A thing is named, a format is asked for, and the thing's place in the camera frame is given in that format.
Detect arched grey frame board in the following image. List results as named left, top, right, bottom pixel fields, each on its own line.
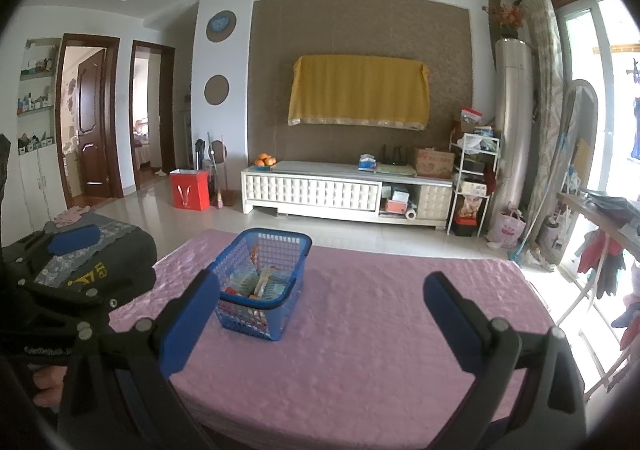
left=547, top=78, right=599, bottom=271

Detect wall niche shelf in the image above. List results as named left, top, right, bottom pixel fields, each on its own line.
left=16, top=36, right=62, bottom=157

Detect yellow television cover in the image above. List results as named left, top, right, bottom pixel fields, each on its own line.
left=287, top=54, right=431, bottom=131

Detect brown wooden door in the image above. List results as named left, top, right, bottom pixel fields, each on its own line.
left=72, top=48, right=108, bottom=201

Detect white standing air conditioner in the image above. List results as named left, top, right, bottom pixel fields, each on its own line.
left=489, top=38, right=535, bottom=231

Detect clothes drying rack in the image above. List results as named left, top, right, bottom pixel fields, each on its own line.
left=555, top=190, right=640, bottom=401

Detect pink quilted tablecloth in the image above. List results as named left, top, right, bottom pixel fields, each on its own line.
left=107, top=229, right=553, bottom=450

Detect blue floor mop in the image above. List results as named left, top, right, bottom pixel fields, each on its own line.
left=507, top=202, right=548, bottom=265

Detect red and dark garments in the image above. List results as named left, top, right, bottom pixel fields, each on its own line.
left=577, top=230, right=628, bottom=301

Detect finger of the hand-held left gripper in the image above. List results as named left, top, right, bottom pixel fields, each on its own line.
left=17, top=275, right=123, bottom=331
left=2, top=224, right=102, bottom=281

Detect cardboard box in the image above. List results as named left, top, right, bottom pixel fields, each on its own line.
left=412, top=146, right=456, bottom=179

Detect white plastic bag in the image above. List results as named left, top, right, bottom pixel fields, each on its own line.
left=472, top=127, right=501, bottom=151

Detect floral patterned curtain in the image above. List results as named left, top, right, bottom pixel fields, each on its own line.
left=520, top=0, right=568, bottom=261

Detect pink tote bag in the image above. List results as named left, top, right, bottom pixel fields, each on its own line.
left=486, top=207, right=527, bottom=249

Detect blue plastic basket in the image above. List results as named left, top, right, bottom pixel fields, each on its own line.
left=206, top=228, right=313, bottom=342

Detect yellow beige snack packet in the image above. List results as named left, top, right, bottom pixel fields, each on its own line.
left=256, top=267, right=283, bottom=299

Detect brown door frame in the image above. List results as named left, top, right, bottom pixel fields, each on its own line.
left=130, top=40, right=177, bottom=191
left=55, top=33, right=125, bottom=211

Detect person's left hand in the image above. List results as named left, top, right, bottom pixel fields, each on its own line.
left=31, top=365, right=71, bottom=408

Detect light blue snack packet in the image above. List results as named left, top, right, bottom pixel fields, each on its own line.
left=230, top=272, right=261, bottom=298

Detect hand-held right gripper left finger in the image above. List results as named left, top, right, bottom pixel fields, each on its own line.
left=57, top=269, right=222, bottom=450

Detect small pink cloth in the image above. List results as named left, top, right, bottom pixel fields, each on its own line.
left=54, top=206, right=92, bottom=229

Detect dark cloth with gold print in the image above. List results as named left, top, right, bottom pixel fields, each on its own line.
left=37, top=215, right=158, bottom=303

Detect white television cabinet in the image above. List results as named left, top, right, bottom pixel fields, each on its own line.
left=240, top=161, right=455, bottom=229

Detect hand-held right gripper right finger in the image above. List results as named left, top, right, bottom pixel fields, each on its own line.
left=422, top=271, right=588, bottom=450

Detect white metal shelf rack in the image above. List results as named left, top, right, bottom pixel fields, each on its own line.
left=446, top=132, right=501, bottom=237

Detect green flat mat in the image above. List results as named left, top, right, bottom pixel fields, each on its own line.
left=376, top=162, right=418, bottom=177

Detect glass balcony door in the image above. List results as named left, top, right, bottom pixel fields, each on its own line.
left=545, top=0, right=640, bottom=281

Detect red gift bag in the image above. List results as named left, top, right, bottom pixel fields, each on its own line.
left=170, top=169, right=211, bottom=211

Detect round wall plaque blue centre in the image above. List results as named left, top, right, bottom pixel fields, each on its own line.
left=206, top=10, right=237, bottom=43

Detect grey lace cloth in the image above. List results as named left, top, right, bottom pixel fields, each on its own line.
left=37, top=220, right=141, bottom=288

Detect artificial flowers in vase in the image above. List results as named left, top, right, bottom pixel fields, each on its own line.
left=482, top=0, right=526, bottom=40

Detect plain round wall plaque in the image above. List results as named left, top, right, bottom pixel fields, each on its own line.
left=203, top=74, right=231, bottom=106

